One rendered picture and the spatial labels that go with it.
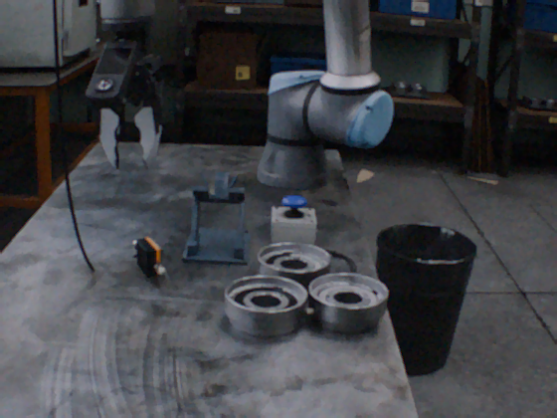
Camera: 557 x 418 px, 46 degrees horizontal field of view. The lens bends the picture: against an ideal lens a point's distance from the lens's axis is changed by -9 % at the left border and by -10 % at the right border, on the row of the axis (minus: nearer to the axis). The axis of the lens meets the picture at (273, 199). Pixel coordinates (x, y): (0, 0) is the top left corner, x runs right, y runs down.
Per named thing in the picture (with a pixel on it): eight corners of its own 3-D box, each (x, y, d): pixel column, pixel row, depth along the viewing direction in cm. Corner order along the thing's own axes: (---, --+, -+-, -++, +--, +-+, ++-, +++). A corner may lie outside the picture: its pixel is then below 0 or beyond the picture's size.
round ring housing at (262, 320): (287, 346, 86) (289, 318, 84) (211, 327, 89) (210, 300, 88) (316, 312, 95) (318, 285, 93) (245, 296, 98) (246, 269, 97)
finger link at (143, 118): (175, 154, 102) (161, 94, 99) (165, 168, 96) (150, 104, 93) (155, 158, 102) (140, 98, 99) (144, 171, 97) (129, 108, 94)
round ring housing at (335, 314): (359, 294, 100) (363, 268, 99) (399, 325, 91) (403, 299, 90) (293, 307, 96) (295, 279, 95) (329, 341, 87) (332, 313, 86)
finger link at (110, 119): (127, 158, 103) (134, 99, 99) (115, 171, 97) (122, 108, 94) (107, 154, 103) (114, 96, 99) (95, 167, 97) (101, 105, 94)
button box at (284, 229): (314, 249, 115) (316, 221, 114) (271, 248, 115) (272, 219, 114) (312, 231, 123) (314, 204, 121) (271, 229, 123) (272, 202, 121)
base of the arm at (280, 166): (258, 166, 158) (260, 122, 155) (326, 169, 158) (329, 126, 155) (256, 188, 144) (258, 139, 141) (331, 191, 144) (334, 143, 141)
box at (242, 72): (268, 92, 438) (270, 33, 426) (188, 91, 433) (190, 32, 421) (263, 81, 476) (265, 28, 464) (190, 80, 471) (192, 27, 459)
